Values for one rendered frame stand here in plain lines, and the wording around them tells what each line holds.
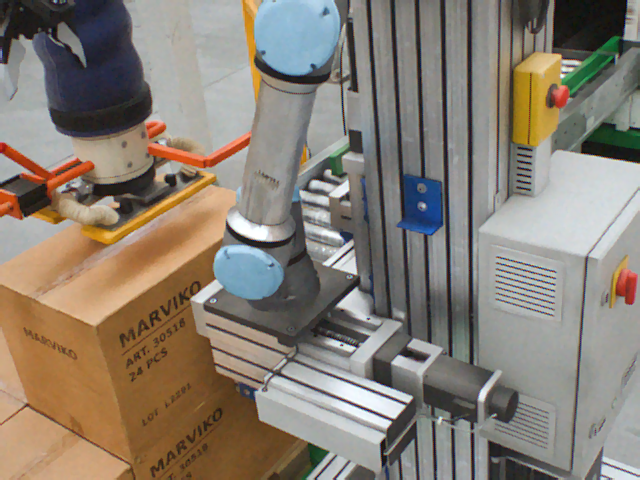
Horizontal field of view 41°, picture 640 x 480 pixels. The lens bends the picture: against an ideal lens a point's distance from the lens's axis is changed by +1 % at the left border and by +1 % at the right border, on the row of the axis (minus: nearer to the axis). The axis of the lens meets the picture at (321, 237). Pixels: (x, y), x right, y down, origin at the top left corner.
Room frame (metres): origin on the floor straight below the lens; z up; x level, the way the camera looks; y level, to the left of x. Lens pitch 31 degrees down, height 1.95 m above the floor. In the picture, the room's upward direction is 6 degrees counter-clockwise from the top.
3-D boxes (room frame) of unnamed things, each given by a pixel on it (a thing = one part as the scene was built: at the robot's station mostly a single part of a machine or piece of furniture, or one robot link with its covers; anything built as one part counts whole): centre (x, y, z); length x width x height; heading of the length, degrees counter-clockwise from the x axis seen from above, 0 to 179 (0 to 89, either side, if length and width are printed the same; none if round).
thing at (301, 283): (1.37, 0.09, 1.09); 0.15 x 0.15 x 0.10
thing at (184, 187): (1.75, 0.38, 1.08); 0.34 x 0.10 x 0.05; 140
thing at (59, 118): (1.81, 0.45, 1.30); 0.23 x 0.23 x 0.04
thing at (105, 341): (1.81, 0.46, 0.74); 0.60 x 0.40 x 0.40; 140
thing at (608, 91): (2.78, -0.78, 0.50); 2.31 x 0.05 x 0.19; 140
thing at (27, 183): (1.62, 0.62, 1.18); 0.10 x 0.08 x 0.06; 50
